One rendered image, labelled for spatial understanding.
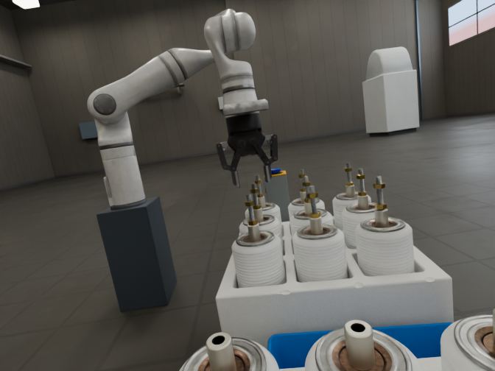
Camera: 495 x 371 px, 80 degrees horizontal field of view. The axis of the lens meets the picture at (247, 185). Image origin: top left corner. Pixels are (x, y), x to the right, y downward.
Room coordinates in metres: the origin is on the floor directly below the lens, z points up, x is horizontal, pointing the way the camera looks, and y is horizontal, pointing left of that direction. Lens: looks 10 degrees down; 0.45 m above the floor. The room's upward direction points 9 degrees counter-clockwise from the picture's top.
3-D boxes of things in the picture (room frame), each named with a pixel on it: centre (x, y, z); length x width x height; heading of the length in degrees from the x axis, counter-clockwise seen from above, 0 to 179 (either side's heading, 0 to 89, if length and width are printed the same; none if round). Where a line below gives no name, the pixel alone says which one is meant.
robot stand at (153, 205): (0.86, 0.35, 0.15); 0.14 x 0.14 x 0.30; 0
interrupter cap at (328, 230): (0.53, -0.12, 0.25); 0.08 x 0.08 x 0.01
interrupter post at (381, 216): (0.51, -0.23, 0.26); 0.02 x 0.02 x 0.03
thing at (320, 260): (0.53, -0.12, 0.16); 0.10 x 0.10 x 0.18
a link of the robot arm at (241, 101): (0.64, -0.02, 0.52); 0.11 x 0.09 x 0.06; 7
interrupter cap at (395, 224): (0.51, -0.23, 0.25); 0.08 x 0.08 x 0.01
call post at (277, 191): (0.94, -0.09, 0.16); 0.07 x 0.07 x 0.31; 83
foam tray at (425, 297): (0.64, -0.13, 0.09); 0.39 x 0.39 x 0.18; 83
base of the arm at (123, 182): (0.86, 0.35, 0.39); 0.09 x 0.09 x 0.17; 0
